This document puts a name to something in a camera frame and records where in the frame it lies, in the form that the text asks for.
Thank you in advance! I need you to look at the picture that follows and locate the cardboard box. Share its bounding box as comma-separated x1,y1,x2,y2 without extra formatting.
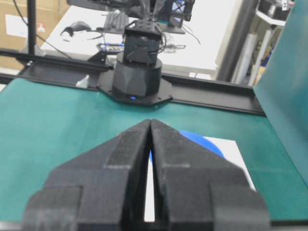
0,0,73,70

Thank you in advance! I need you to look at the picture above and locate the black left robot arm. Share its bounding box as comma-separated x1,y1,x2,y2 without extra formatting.
98,0,195,105

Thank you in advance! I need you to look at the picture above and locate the black aluminium frame rail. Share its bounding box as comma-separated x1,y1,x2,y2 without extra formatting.
0,49,265,116

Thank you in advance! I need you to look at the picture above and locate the white background desk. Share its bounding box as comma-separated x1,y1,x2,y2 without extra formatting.
43,0,245,79

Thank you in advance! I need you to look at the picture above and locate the small blue plastic gear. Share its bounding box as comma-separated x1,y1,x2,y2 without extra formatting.
149,129,225,164

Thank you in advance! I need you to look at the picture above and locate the black vertical stand pole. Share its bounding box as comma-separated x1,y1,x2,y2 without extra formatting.
27,0,36,55

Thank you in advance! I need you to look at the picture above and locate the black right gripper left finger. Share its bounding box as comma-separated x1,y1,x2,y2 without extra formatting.
22,119,151,231

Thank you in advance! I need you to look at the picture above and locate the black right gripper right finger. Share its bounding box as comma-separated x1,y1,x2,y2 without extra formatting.
151,119,270,231

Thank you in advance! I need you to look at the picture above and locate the white rectangular board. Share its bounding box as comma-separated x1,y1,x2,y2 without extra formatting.
143,137,256,222

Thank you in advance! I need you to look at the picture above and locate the green table cloth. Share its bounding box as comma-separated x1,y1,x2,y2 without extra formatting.
0,79,308,221

